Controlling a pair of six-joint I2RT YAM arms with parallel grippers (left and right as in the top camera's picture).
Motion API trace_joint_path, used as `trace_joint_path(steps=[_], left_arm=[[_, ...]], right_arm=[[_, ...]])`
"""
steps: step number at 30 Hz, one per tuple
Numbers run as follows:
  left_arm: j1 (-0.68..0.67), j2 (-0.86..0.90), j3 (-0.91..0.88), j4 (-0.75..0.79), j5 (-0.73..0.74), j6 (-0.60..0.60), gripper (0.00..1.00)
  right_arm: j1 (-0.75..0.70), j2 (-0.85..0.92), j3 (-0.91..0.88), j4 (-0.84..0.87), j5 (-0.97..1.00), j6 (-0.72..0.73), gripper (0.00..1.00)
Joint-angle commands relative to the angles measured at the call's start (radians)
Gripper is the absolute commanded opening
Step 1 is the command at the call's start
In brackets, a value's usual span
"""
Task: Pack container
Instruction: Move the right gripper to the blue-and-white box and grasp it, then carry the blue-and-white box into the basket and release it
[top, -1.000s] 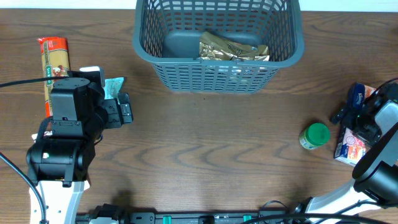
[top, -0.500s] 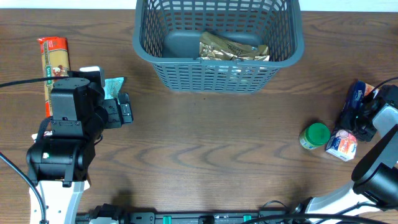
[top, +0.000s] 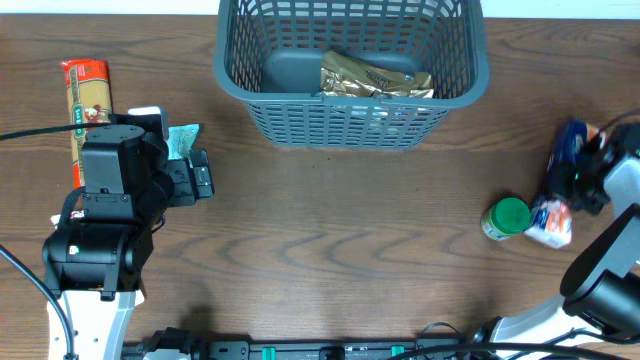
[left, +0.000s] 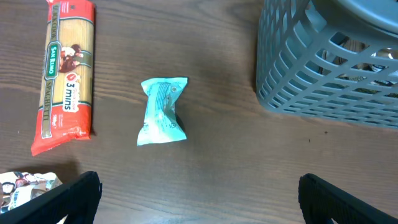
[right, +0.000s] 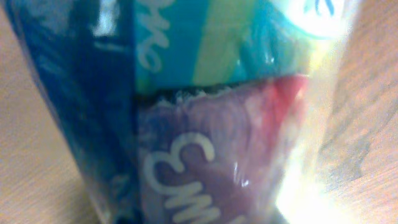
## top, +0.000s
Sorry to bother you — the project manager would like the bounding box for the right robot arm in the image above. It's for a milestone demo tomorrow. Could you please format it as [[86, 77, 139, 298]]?
[[473, 121, 639, 346]]

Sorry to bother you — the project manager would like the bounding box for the green lid jar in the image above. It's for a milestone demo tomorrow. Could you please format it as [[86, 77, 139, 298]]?
[[480, 197, 531, 241]]

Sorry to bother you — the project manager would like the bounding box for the grey plastic basket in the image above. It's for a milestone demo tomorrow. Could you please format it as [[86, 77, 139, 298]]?
[[213, 0, 489, 150]]

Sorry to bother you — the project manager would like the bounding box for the spaghetti pasta packet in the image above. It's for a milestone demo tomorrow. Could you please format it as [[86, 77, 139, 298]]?
[[61, 59, 112, 188]]

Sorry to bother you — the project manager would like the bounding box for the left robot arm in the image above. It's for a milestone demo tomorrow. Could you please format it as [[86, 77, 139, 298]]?
[[42, 106, 214, 359]]

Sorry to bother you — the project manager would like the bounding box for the teal snack packet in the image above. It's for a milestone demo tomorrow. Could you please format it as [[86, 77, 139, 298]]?
[[166, 124, 201, 160]]

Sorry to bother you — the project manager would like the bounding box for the gold foil snack bag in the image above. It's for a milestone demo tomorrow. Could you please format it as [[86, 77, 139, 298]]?
[[320, 51, 435, 98]]

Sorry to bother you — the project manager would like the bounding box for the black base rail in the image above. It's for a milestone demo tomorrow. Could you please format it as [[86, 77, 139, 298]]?
[[122, 327, 579, 360]]

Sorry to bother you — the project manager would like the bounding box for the colourful tissue pack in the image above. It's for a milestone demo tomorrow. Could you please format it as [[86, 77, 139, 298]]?
[[524, 119, 606, 249]]

